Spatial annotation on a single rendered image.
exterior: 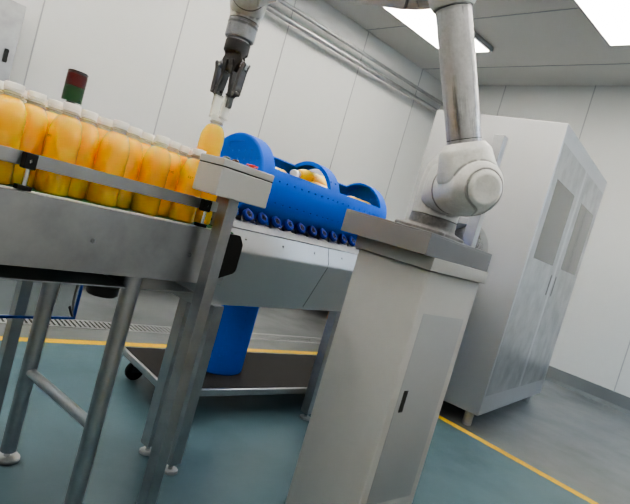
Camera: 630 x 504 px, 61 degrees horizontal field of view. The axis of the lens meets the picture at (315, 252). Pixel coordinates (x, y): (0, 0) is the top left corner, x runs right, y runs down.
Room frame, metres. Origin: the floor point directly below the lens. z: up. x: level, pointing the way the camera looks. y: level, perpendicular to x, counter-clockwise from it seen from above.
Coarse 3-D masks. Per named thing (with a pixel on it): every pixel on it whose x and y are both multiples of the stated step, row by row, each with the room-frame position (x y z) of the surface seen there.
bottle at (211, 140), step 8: (208, 128) 1.59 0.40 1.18; (216, 128) 1.59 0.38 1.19; (200, 136) 1.60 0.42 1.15; (208, 136) 1.58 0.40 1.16; (216, 136) 1.59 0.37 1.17; (200, 144) 1.59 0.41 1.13; (208, 144) 1.58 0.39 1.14; (216, 144) 1.59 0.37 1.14; (208, 152) 1.59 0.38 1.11; (216, 152) 1.60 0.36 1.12
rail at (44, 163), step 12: (0, 156) 1.10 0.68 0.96; (12, 156) 1.12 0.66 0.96; (36, 168) 1.16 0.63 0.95; (48, 168) 1.18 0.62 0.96; (60, 168) 1.20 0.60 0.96; (72, 168) 1.22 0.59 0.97; (84, 168) 1.24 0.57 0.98; (96, 180) 1.27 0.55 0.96; (108, 180) 1.30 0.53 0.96; (120, 180) 1.32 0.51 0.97; (132, 180) 1.35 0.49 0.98; (144, 192) 1.38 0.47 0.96; (156, 192) 1.41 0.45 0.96; (168, 192) 1.44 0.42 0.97; (192, 204) 1.51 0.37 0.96; (216, 204) 1.58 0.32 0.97
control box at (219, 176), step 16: (208, 160) 1.43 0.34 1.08; (224, 160) 1.40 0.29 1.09; (208, 176) 1.42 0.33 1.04; (224, 176) 1.41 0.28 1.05; (240, 176) 1.45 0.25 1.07; (256, 176) 1.50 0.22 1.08; (272, 176) 1.55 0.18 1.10; (208, 192) 1.42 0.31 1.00; (224, 192) 1.42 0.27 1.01; (240, 192) 1.46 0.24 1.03; (256, 192) 1.51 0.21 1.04
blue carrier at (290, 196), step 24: (240, 144) 1.88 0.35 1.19; (264, 144) 1.87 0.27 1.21; (264, 168) 1.80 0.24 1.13; (288, 168) 2.25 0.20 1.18; (312, 168) 2.27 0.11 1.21; (288, 192) 1.92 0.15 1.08; (312, 192) 2.03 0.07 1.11; (336, 192) 2.16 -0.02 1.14; (360, 192) 2.59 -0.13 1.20; (288, 216) 2.01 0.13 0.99; (312, 216) 2.09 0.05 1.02; (336, 216) 2.19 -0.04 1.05; (384, 216) 2.48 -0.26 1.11
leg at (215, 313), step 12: (216, 312) 1.84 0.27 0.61; (216, 324) 1.85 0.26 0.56; (204, 336) 1.83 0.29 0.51; (204, 348) 1.83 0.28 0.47; (204, 360) 1.84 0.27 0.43; (192, 372) 1.83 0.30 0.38; (204, 372) 1.85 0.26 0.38; (192, 384) 1.83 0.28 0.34; (192, 396) 1.83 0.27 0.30; (192, 408) 1.85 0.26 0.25; (180, 420) 1.83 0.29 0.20; (192, 420) 1.86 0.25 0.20; (180, 432) 1.83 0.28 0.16; (180, 444) 1.84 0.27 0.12; (180, 456) 1.85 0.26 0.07; (168, 468) 1.85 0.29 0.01
